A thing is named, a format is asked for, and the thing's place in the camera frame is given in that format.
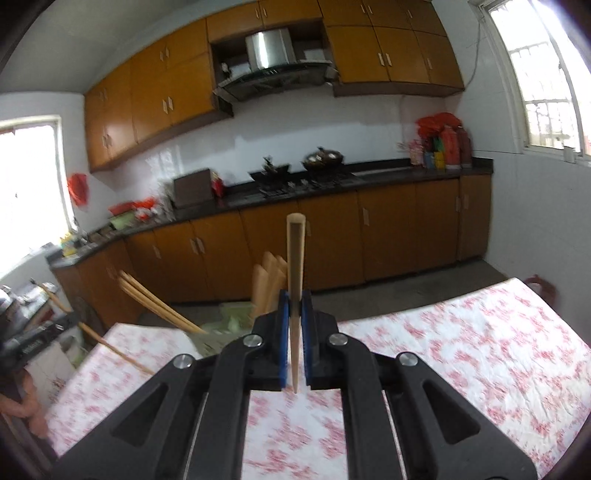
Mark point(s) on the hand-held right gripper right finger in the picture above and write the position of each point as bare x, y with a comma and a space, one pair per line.
304, 350

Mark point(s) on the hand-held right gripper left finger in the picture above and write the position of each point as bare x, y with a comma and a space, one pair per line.
282, 350

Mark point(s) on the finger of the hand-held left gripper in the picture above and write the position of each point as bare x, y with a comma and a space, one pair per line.
64, 321

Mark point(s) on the green perforated utensil holder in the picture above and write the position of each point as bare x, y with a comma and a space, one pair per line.
231, 318

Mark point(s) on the person's left hand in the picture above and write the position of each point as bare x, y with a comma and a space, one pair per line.
37, 420

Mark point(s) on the yellow container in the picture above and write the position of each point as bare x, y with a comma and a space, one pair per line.
69, 247

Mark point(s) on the green basin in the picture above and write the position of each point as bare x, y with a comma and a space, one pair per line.
123, 222

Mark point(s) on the bright window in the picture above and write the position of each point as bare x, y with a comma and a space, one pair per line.
27, 194

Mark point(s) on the red floral tablecloth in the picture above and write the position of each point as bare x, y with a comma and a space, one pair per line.
438, 350

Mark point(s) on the red basin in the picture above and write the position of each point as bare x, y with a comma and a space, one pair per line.
136, 206

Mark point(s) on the brown lower kitchen cabinets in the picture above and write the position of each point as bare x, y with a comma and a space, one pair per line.
392, 230

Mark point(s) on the brown kitchen cabinets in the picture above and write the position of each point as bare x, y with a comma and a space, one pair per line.
369, 50
392, 230

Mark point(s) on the gas stove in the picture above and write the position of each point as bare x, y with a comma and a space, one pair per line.
300, 184

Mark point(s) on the red bottle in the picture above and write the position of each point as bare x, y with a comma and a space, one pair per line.
218, 187

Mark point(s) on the brown box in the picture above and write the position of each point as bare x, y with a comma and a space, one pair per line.
194, 189

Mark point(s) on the black wok with lid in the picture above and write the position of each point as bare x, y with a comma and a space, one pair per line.
323, 159

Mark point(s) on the black kitchen countertop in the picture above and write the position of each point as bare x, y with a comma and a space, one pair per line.
392, 171

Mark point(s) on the pink packet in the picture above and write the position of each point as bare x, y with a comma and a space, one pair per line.
416, 153

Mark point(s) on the dark red chair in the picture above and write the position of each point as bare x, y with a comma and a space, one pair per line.
549, 288

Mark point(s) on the dark red thermos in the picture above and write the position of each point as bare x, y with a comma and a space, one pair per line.
466, 150

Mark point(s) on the red plastic bag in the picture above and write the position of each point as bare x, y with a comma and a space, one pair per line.
436, 123

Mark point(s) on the steel range hood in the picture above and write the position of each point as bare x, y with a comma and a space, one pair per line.
270, 48

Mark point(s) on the brown upper kitchen cabinets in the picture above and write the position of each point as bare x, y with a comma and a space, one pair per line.
369, 50

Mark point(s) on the barred window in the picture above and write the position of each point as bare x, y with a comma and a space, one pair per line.
540, 83

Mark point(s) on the red bag on wall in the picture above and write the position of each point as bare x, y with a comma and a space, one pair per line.
78, 190

